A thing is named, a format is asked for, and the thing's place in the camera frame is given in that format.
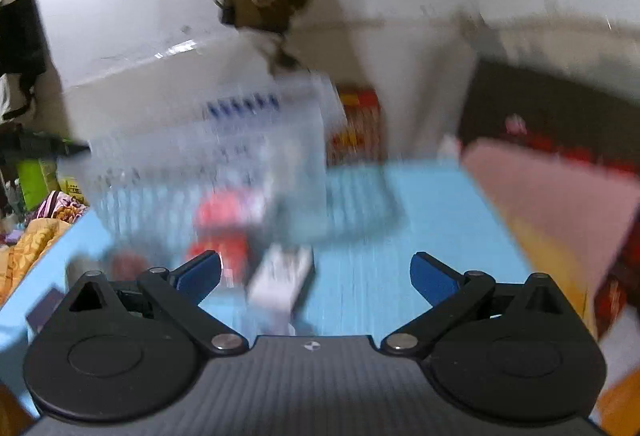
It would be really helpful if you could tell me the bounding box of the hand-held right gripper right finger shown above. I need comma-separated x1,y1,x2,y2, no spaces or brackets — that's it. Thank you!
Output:
381,252,576,357

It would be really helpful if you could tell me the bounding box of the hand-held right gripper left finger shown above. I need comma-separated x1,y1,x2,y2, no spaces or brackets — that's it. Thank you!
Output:
60,250,247,357

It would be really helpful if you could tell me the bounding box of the white and purple box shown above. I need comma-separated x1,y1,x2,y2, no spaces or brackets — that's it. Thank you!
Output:
246,243,316,332

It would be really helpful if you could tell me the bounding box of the clear plastic basket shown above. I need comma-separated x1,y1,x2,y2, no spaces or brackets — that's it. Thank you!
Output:
57,74,405,267

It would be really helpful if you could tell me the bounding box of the red cigarette pack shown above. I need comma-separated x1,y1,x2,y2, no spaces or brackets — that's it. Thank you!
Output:
196,195,267,239

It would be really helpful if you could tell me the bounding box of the floral blanket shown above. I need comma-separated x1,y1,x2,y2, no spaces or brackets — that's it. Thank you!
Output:
34,190,91,221

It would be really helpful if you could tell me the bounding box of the red gift box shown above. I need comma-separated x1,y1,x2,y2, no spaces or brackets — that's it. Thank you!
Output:
327,86,384,165

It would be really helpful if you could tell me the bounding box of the orange blanket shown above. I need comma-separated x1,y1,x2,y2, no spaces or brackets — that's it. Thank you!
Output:
0,216,76,301

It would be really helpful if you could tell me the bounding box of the green paper bag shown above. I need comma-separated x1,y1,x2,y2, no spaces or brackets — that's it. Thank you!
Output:
16,158,61,213

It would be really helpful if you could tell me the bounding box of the dark wooden headboard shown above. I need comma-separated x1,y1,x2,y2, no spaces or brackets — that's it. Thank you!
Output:
459,57,640,179

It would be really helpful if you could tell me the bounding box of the dark hanging clothing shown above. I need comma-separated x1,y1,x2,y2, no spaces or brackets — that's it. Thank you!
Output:
0,0,49,91

